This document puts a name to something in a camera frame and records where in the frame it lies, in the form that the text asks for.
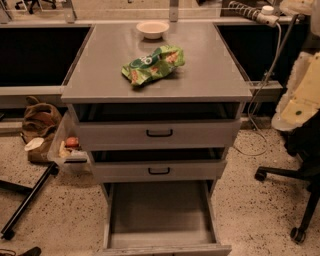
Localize grey drawer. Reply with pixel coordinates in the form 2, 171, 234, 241
95, 181, 231, 256
91, 148, 226, 182
69, 102, 243, 151

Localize black shoe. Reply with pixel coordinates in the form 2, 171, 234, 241
0, 247, 42, 256

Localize clear plastic storage bin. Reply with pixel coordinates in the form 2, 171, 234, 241
47, 112, 90, 173

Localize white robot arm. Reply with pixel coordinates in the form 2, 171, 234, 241
271, 0, 320, 131

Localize white cable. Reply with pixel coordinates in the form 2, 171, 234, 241
233, 22, 283, 158

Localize black office chair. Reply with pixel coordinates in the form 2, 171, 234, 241
254, 113, 320, 244

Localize white power strip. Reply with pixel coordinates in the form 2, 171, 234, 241
228, 0, 279, 27

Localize grey drawer cabinet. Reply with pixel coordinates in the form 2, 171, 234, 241
62, 22, 251, 256

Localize bottom grey drawer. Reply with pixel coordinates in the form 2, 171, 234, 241
95, 181, 231, 256

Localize top grey drawer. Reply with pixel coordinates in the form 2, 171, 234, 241
69, 102, 243, 151

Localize black metal stand leg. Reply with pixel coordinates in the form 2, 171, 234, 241
0, 162, 59, 240

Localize middle grey drawer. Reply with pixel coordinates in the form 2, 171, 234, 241
91, 148, 226, 182

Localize white ceramic bowl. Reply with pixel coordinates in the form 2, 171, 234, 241
136, 21, 169, 40

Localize green rice chip bag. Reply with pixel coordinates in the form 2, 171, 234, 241
121, 45, 185, 86

